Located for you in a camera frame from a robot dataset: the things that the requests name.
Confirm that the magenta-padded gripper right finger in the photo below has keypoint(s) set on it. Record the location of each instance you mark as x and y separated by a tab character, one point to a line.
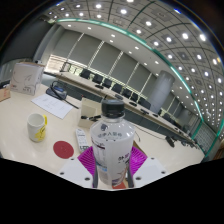
150	171

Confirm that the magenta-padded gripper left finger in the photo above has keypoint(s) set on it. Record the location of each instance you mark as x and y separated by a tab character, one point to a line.
75	171

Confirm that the clear bottle with black cap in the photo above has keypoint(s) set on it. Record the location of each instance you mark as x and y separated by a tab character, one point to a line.
111	143

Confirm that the flat round red coaster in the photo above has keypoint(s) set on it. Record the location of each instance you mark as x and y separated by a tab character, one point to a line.
63	149

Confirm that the white remote control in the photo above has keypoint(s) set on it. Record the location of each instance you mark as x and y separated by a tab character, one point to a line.
81	140

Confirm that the black tabletop microphone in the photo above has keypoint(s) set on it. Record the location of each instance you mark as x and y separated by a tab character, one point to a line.
170	141

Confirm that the beige compartment tray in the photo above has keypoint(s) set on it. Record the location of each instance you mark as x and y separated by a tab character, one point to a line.
88	108

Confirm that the white printed paper sheet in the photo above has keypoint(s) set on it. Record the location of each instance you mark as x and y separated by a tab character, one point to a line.
51	106

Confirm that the row of black desk microphones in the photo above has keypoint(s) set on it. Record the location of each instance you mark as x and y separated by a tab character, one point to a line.
99	86

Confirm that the long conference desk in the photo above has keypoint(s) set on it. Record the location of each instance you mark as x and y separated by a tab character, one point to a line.
80	81

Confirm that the row of black office chairs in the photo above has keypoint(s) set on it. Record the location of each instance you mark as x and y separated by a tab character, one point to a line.
98	78

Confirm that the small brown cardboard box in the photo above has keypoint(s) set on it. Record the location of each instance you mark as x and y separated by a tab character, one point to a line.
4	94

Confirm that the white printed cardboard box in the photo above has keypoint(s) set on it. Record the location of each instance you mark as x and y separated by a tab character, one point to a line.
26	78

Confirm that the group of ceiling lights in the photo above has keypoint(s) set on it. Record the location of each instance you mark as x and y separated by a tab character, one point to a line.
185	35

